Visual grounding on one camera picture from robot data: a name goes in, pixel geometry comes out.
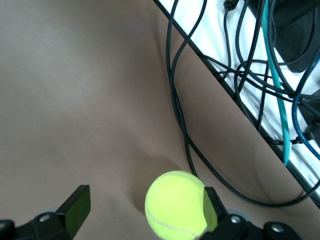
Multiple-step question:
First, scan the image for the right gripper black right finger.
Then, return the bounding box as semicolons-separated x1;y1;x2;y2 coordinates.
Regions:
199;186;304;240

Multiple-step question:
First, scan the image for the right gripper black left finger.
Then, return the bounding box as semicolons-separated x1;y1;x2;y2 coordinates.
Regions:
0;184;91;240

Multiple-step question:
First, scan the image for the yellow-green tennis ball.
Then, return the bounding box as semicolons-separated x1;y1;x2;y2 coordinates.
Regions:
144;170;219;240

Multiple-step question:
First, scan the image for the black power adapter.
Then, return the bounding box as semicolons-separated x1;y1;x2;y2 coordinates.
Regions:
298;92;320;144

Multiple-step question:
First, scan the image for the dark grey rounded object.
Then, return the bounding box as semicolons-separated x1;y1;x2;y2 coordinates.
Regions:
271;0;320;74

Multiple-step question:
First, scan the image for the thin black cable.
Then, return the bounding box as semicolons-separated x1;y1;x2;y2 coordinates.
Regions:
170;0;320;208
165;0;198;176

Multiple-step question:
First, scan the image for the teal braided cable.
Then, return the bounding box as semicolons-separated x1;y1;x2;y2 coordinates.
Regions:
261;0;292;166

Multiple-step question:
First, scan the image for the blue cable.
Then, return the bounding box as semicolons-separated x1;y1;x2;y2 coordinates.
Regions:
292;37;320;161

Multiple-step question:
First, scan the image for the black cable with plug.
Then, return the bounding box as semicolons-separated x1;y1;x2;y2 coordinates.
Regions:
221;0;241;85

